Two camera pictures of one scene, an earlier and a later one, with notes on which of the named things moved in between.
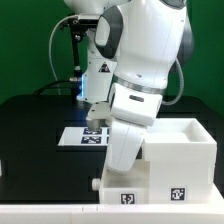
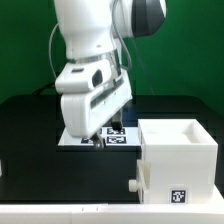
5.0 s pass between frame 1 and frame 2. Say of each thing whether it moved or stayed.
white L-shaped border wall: stayed
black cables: stayed
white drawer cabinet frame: stayed
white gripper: moved
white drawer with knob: moved
